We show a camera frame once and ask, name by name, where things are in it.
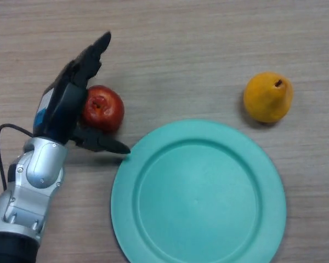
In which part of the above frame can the green plate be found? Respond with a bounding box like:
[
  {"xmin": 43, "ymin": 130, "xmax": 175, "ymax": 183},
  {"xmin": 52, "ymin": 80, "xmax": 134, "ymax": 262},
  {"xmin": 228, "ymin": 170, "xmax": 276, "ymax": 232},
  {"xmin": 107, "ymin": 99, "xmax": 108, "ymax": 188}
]
[{"xmin": 111, "ymin": 119, "xmax": 287, "ymax": 263}]

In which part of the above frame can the red apple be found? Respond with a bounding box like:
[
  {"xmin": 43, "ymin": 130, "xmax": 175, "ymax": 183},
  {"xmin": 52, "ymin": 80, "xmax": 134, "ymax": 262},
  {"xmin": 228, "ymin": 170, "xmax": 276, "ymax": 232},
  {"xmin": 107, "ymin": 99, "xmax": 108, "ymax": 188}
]
[{"xmin": 81, "ymin": 85, "xmax": 125, "ymax": 135}]

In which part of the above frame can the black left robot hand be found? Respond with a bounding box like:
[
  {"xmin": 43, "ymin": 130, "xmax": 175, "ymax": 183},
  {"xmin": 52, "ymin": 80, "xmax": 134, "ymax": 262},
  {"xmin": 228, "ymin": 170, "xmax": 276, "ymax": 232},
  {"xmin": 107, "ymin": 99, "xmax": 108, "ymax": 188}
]
[{"xmin": 32, "ymin": 31, "xmax": 131, "ymax": 155}]

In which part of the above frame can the yellow pear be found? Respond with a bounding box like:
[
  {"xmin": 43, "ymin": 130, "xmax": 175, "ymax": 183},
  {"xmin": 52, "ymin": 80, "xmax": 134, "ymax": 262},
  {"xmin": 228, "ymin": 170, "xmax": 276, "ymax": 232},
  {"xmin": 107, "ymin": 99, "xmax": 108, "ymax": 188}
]
[{"xmin": 243, "ymin": 71, "xmax": 293, "ymax": 123}]

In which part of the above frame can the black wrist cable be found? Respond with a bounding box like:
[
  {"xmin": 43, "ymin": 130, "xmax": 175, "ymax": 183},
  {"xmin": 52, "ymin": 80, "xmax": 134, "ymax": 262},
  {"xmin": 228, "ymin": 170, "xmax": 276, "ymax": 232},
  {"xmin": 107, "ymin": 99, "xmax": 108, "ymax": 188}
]
[{"xmin": 0, "ymin": 123, "xmax": 33, "ymax": 191}]

